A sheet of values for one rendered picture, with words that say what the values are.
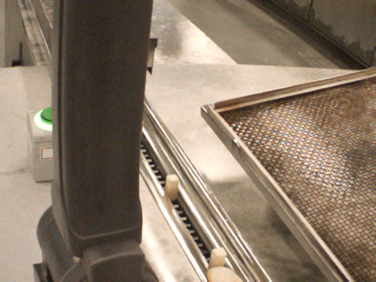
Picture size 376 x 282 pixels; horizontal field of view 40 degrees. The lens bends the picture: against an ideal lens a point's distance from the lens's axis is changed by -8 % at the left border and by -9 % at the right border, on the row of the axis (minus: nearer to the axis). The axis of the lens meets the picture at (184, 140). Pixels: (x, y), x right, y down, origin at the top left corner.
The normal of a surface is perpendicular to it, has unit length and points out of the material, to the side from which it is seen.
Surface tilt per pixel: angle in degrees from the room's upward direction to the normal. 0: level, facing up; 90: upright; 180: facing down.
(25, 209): 0
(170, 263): 0
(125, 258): 90
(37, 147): 90
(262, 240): 0
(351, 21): 90
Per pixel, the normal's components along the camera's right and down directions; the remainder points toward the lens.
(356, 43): -0.92, 0.09
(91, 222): 0.40, 0.33
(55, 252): -0.73, -0.29
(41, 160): 0.37, 0.52
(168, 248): 0.13, -0.85
